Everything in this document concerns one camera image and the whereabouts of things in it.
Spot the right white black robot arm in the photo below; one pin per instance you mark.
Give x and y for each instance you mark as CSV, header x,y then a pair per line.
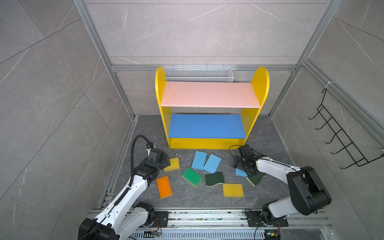
x,y
307,193

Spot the yellow shelf with coloured boards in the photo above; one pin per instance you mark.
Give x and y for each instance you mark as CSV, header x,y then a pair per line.
x,y
210,131

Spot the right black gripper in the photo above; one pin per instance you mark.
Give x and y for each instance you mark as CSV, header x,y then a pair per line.
x,y
239,160

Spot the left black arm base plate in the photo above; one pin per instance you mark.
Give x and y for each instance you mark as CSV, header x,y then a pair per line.
x,y
155,219

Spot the light blue sponge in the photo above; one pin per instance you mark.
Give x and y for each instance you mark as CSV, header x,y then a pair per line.
x,y
212,164
241,173
199,160

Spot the black wire hook rack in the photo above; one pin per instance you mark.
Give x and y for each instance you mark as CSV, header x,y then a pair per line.
x,y
339,133

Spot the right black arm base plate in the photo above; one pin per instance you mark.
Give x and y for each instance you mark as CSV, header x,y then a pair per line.
x,y
261,218

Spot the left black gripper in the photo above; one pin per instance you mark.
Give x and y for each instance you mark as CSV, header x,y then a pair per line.
x,y
164,163

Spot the aluminium rail base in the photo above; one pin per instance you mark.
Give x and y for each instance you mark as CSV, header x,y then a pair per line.
x,y
231,224

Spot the small yellow sponge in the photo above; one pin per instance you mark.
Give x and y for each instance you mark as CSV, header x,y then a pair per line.
x,y
174,165

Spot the bright green yellow sponge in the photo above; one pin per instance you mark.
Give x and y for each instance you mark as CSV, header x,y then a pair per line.
x,y
192,177

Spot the orange yellow sponge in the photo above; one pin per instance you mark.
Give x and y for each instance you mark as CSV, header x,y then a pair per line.
x,y
164,187

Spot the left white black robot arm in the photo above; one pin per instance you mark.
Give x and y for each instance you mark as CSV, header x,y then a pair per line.
x,y
121,218

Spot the large yellow sponge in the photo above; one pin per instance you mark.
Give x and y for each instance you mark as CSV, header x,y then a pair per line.
x,y
233,190

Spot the dark green wavy sponge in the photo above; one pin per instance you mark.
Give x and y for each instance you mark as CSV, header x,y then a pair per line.
x,y
256,179
214,179

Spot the right dark green wavy sponge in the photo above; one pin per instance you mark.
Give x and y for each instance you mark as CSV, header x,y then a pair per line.
x,y
256,179

